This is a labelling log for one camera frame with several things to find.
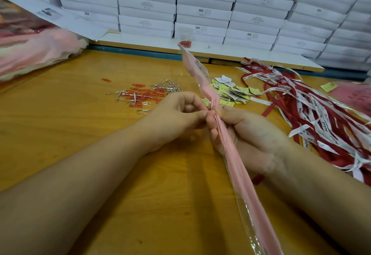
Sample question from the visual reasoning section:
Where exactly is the person's right hand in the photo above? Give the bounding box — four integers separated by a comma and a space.
205, 104, 291, 176

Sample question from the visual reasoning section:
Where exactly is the person's left hand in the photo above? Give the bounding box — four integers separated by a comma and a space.
138, 91, 210, 155

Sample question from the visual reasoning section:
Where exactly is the pink cloth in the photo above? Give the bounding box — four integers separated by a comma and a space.
178, 42, 283, 255

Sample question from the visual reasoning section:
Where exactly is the person's right forearm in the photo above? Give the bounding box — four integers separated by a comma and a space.
260, 142, 371, 255

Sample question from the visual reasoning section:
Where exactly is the person's left forearm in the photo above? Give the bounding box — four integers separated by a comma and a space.
0, 121, 152, 255

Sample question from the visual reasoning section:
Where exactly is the pile of yellow paper tags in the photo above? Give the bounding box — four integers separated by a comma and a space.
202, 75, 263, 108

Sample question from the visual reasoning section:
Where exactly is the pile of red paper clips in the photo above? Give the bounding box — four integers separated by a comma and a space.
120, 83, 167, 109

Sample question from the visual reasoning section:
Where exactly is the pile of red white ribbons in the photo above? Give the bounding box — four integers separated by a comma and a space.
234, 57, 371, 187

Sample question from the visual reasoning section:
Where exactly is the yellow sticky note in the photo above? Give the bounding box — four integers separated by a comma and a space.
320, 82, 339, 93

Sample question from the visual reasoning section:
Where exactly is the stack of white boxes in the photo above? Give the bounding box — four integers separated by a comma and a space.
0, 0, 371, 71

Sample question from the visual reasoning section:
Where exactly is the pink paper sheet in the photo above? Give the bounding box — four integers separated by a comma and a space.
329, 82, 371, 118

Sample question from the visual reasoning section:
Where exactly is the white paper sheet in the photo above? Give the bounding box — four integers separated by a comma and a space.
0, 0, 109, 42

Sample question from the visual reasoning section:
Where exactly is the pile of pink bagged cloths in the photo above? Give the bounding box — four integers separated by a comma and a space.
0, 0, 89, 82

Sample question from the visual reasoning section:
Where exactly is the pile of silver wire ties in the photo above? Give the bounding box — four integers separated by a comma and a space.
106, 78, 183, 116

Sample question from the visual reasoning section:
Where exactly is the blue table rail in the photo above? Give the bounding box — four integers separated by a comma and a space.
87, 44, 368, 82

